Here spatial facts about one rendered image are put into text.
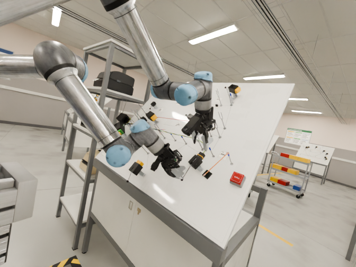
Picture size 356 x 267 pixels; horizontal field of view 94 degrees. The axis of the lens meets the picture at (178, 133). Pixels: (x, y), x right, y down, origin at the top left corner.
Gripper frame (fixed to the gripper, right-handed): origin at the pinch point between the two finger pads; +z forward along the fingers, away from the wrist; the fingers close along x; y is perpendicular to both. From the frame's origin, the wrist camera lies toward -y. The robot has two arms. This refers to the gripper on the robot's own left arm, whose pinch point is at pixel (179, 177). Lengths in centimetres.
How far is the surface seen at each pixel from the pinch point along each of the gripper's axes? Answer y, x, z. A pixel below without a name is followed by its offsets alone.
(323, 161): 162, 568, 667
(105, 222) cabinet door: -81, -5, 17
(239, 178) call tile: 26.4, -0.7, 11.0
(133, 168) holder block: -27.3, 6.2, -11.6
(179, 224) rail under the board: -4.2, -17.4, 11.5
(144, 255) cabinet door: -39, -23, 28
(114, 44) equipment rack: -31, 85, -81
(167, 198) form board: -11.0, -6.0, 6.3
